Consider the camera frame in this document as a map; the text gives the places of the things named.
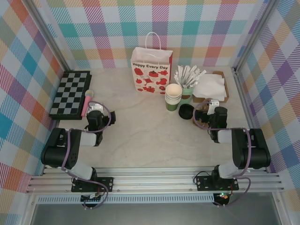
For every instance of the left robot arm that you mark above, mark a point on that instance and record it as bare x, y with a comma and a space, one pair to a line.
86, 138

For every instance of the green paper coffee cup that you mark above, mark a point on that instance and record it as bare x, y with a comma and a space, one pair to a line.
173, 90
173, 100
172, 107

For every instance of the aluminium side rail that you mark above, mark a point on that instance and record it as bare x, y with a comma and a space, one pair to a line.
244, 100

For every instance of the red and white paper bag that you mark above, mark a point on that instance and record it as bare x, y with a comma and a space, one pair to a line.
150, 77

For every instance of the brown cardboard tray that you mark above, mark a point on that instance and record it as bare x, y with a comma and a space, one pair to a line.
227, 92

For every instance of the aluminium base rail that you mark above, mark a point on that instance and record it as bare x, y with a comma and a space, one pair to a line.
152, 181

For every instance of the black and grey chessboard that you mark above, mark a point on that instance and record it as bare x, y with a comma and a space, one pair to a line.
68, 93

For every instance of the aluminium frame post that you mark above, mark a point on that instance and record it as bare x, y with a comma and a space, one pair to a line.
52, 39
254, 35

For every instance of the mint green straw holder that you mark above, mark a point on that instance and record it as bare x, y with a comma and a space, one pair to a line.
190, 92

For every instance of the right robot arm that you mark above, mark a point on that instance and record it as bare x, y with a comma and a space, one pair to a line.
225, 137

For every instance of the small circuit board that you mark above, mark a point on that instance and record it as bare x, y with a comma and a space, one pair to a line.
222, 196
92, 198

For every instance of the pink toy microphone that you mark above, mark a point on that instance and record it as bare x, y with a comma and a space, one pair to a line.
86, 105

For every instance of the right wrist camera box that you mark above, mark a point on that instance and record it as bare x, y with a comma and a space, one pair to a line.
214, 102

